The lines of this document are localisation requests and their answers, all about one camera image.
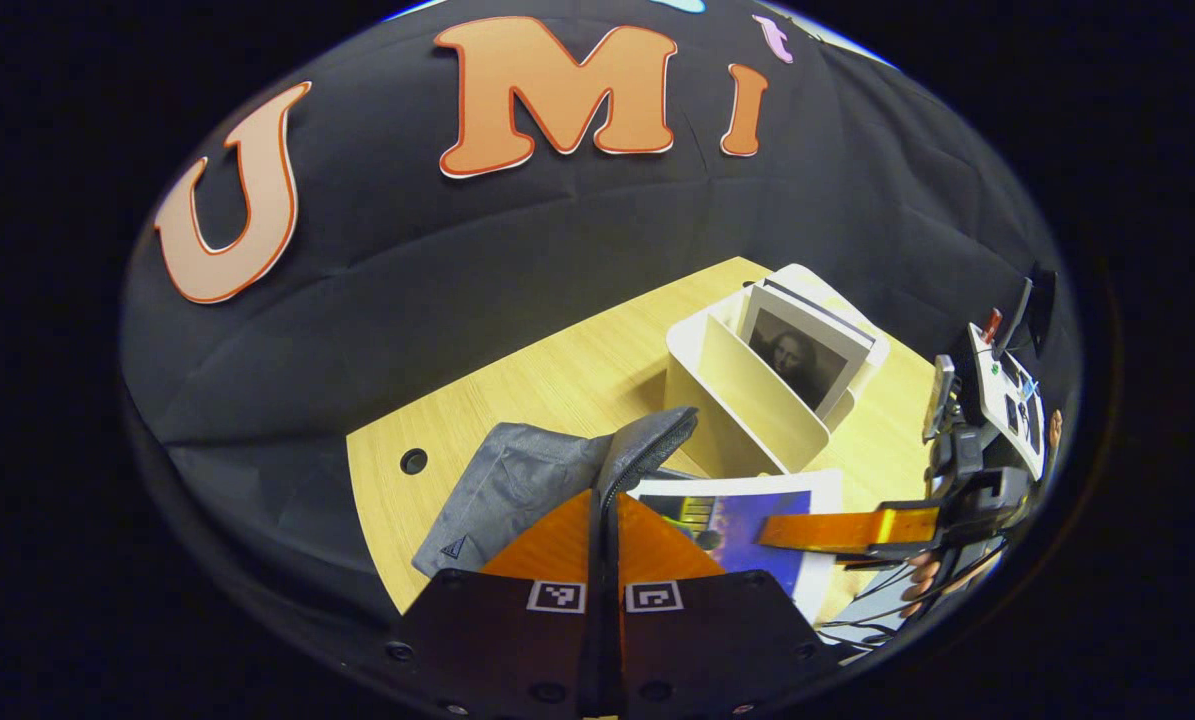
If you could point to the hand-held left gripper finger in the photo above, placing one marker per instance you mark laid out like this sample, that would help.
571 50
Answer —
597 540
614 540

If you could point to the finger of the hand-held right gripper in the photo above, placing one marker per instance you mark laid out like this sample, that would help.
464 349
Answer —
857 528

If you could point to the grey schoolbag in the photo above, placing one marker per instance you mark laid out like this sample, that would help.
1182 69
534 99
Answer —
517 490

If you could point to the blue cover book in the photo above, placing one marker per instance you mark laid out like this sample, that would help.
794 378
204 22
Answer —
737 515

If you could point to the white bookshelf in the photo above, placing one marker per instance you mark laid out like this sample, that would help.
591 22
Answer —
727 400

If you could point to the portrait cover book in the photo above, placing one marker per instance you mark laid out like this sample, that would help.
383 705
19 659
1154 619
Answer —
797 355

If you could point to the white panel with stickers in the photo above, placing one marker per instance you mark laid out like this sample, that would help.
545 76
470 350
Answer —
1002 400

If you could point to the black backdrop cloth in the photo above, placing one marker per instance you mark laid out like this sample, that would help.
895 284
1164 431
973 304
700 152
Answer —
407 280

